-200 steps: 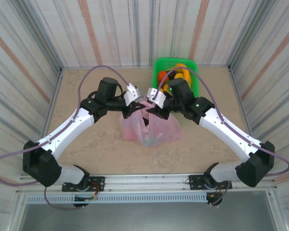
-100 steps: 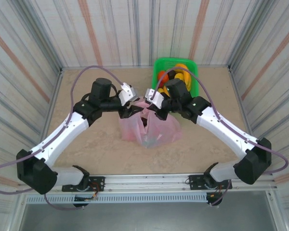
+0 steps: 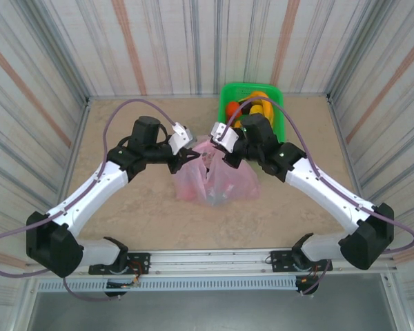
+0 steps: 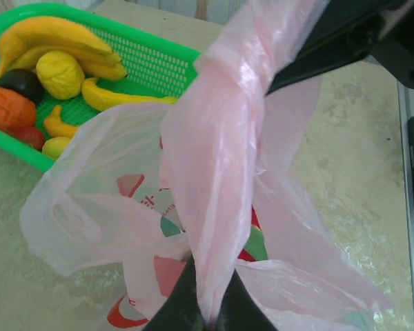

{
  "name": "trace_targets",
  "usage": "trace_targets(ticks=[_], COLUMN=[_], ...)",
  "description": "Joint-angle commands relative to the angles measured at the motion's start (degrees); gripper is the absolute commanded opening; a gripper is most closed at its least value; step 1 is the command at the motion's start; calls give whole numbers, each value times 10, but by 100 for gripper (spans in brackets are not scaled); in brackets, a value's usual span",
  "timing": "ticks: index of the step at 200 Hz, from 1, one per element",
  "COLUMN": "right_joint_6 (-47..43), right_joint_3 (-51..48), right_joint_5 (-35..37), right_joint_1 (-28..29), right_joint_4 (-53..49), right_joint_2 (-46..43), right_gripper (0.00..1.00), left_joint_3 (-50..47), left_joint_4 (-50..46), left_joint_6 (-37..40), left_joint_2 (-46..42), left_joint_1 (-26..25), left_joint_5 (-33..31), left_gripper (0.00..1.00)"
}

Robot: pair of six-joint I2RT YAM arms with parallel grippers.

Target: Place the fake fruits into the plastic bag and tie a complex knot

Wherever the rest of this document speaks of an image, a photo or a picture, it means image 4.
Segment single yellow fake banana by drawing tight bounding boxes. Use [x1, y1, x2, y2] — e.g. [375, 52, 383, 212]
[81, 77, 179, 112]

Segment yellow fake lemon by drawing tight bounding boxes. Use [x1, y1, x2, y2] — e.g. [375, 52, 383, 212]
[35, 50, 86, 101]

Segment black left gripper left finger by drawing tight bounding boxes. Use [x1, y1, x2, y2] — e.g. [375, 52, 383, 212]
[141, 254, 208, 331]

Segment orange fake tangerine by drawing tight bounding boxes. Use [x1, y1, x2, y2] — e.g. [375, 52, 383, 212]
[0, 86, 37, 132]

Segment green plastic basket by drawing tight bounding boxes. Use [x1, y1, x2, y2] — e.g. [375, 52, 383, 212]
[0, 2, 201, 174]

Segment pink printed plastic bag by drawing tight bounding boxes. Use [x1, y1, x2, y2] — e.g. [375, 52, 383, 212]
[19, 0, 395, 331]

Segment yellow-green fake mango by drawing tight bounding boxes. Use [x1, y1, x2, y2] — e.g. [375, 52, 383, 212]
[41, 136, 72, 161]

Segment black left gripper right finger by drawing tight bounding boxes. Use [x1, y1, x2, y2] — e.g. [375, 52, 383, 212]
[213, 267, 281, 331]

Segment yellow fake banana bunch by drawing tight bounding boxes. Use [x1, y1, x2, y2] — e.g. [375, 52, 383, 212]
[0, 15, 129, 87]

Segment small orange-yellow fake banana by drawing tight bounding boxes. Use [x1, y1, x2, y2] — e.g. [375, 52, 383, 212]
[43, 104, 81, 139]

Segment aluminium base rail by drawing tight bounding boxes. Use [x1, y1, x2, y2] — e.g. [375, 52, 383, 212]
[397, 81, 414, 331]

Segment small red fake fruit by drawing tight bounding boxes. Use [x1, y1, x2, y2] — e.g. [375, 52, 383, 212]
[8, 125, 46, 151]

